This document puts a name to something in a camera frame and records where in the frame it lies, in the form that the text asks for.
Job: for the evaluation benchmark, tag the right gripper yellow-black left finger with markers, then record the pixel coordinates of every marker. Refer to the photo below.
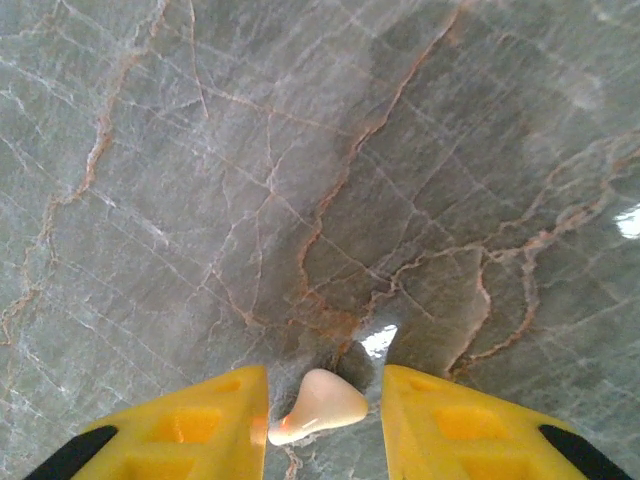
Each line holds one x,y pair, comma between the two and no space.
190,430

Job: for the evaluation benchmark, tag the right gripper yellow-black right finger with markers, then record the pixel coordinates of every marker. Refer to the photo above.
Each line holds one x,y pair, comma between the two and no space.
460,430

